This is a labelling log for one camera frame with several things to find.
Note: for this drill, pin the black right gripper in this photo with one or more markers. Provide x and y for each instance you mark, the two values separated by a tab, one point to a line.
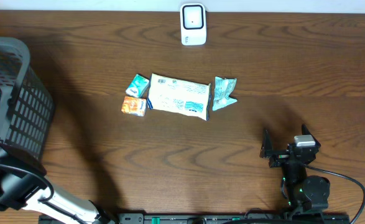
280	157

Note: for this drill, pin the teal wrapper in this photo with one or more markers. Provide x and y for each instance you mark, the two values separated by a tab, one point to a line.
223	88

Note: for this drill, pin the white snack bag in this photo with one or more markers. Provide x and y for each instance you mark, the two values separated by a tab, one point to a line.
179	96

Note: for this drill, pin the orange small carton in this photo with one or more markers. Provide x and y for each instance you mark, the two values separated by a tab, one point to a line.
134	106

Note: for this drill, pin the teal small carton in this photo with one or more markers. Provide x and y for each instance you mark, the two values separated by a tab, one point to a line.
138	86

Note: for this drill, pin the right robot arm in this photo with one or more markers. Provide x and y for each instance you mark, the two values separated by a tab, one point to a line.
306	194

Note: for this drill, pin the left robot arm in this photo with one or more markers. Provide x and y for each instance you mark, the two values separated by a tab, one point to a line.
24	185

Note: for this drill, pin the white barcode scanner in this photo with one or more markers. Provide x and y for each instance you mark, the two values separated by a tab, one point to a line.
193	24

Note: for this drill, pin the grey plastic basket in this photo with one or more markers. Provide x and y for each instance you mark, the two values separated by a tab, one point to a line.
26	107

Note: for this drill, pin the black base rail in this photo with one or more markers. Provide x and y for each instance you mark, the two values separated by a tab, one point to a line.
138	218

